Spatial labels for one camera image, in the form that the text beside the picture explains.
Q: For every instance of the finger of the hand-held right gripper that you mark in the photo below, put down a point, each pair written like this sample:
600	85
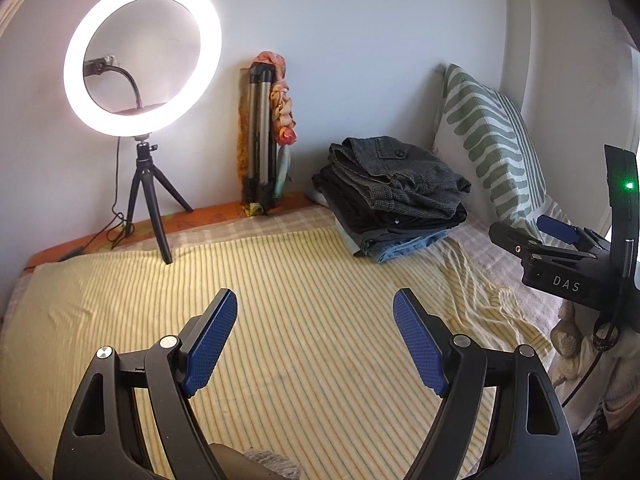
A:
555	227
505	237

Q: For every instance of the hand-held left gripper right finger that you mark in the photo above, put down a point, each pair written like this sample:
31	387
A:
420	345

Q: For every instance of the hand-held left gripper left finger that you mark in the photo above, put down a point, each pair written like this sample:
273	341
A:
212	340

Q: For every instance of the grey checked pants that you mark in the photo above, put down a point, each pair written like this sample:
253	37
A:
400	180

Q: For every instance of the folded black pants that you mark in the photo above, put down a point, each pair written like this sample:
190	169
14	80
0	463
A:
350	205

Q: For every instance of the beige fuzzy cloth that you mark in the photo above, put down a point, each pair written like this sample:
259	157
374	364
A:
565	342

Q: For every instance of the folded blue jeans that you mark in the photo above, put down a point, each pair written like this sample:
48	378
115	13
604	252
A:
400	247

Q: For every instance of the yellow striped sheet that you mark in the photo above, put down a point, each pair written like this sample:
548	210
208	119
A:
300	285

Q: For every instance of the green patterned white pillow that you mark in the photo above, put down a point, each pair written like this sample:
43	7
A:
480	125

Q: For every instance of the grey knit cloth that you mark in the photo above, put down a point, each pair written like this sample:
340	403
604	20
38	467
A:
270	465

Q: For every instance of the black mini tripod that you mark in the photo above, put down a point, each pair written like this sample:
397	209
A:
145	175

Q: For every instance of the orange fuzzy strip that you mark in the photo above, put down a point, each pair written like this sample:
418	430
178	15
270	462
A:
242	135

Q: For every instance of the folded silver tripod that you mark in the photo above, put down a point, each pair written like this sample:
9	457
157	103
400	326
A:
257	125

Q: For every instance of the colourful patterned scarf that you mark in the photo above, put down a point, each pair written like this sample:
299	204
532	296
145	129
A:
282	110

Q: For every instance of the black gooseneck phone holder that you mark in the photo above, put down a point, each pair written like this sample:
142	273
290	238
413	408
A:
131	85

